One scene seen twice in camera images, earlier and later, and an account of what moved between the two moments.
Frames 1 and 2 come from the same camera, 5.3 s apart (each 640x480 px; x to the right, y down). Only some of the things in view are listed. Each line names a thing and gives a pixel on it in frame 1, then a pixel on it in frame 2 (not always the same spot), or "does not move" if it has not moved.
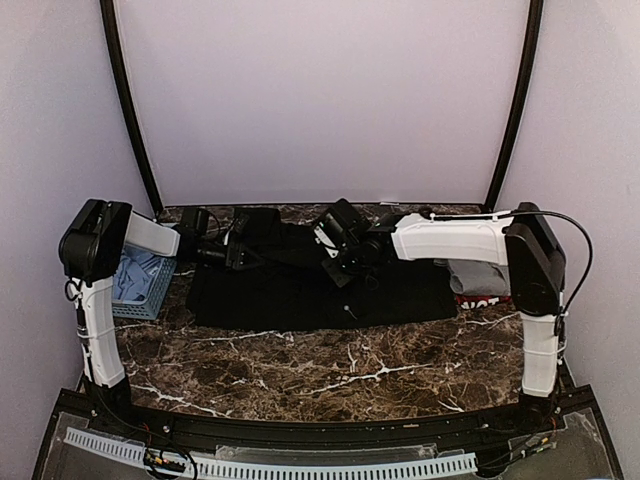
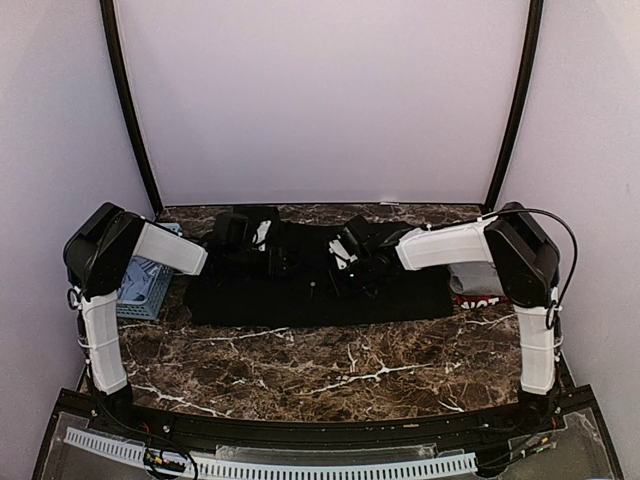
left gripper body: (231, 254) → (273, 272)
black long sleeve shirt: (290, 283) does not move
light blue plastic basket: (140, 282) does not move
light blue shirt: (136, 271) does not move
